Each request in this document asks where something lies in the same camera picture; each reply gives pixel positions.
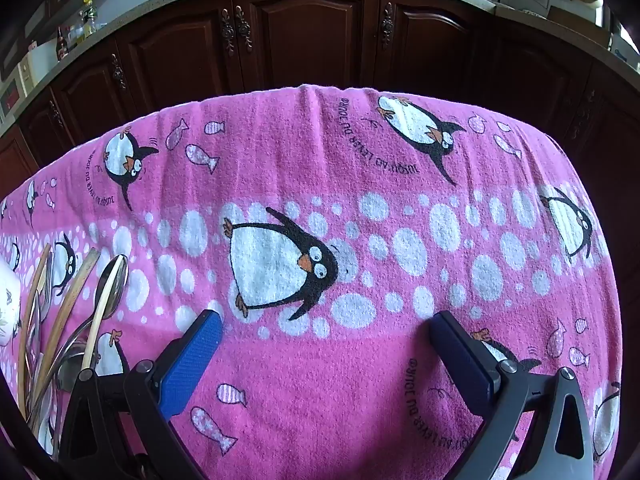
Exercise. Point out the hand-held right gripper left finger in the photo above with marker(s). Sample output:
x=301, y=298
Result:
x=192, y=360

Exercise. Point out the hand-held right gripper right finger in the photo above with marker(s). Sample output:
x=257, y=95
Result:
x=462, y=360

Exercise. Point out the light bamboo chopstick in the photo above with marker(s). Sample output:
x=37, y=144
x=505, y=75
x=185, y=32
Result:
x=102, y=317

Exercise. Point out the metal spoon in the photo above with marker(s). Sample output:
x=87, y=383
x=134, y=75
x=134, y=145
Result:
x=70, y=367
x=104, y=282

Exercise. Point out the wide brown wooden chopstick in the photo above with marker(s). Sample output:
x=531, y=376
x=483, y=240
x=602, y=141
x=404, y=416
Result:
x=71, y=310

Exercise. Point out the thin brown wooden chopstick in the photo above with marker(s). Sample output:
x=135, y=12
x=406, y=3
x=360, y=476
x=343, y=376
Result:
x=35, y=320

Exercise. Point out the metal fork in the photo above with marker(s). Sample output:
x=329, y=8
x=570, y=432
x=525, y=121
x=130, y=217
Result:
x=44, y=285

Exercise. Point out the white floral utensil holder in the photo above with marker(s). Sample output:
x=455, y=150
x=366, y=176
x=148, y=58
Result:
x=6, y=305

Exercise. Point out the pink penguin print towel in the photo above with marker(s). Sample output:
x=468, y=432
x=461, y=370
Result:
x=325, y=160

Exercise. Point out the red sauce bottle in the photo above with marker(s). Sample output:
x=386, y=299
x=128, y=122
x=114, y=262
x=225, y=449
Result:
x=61, y=45

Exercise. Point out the dark wooden base cabinets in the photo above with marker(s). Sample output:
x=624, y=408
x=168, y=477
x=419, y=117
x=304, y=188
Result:
x=310, y=35

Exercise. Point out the wooden cutting board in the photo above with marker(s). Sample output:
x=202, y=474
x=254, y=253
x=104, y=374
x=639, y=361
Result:
x=580, y=27

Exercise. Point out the large yellow-capped oil bottle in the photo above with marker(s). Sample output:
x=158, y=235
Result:
x=89, y=17

